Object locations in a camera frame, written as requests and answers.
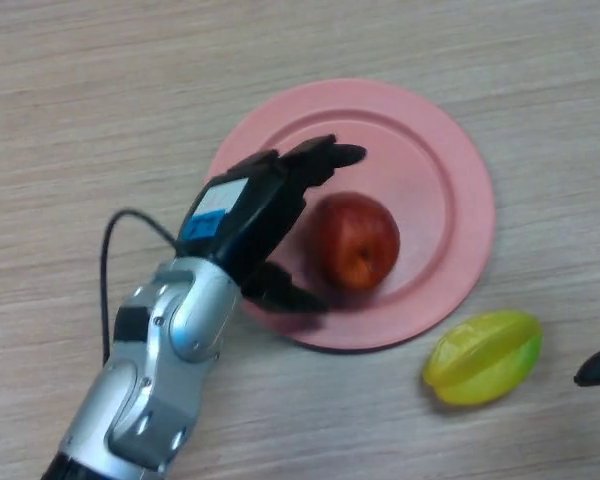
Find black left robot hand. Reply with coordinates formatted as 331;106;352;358
172;133;368;317

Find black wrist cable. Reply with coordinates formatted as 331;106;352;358
99;208;182;365

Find yellow green starfruit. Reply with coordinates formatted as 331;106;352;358
423;309;544;406

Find pink round plate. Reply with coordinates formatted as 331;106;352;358
203;78;496;352

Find red apple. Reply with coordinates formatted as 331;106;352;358
319;193;401;292

